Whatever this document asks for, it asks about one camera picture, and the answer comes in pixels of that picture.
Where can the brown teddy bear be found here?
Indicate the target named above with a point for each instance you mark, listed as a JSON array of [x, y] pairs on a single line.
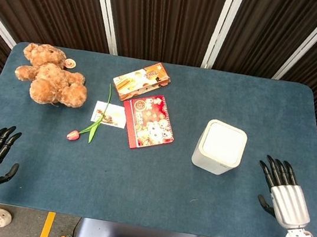
[[52, 75]]

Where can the blue table mat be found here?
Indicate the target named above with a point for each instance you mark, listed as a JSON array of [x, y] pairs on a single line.
[[148, 188]]

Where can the white picture card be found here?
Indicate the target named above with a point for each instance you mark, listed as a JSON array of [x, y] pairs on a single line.
[[112, 114]]

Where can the white lidded bin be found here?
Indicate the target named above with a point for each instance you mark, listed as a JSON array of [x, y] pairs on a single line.
[[220, 147]]

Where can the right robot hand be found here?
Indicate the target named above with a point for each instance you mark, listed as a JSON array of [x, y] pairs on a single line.
[[289, 203]]

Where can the orange snack box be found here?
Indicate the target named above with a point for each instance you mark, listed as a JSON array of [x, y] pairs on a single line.
[[141, 80]]

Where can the brown folding screen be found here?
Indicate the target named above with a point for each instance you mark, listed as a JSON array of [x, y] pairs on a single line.
[[168, 15]]

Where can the red spiral notebook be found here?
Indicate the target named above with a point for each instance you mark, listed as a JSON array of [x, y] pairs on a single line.
[[149, 122]]

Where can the pink artificial tulip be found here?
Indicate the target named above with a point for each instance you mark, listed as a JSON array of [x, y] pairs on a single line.
[[96, 121]]

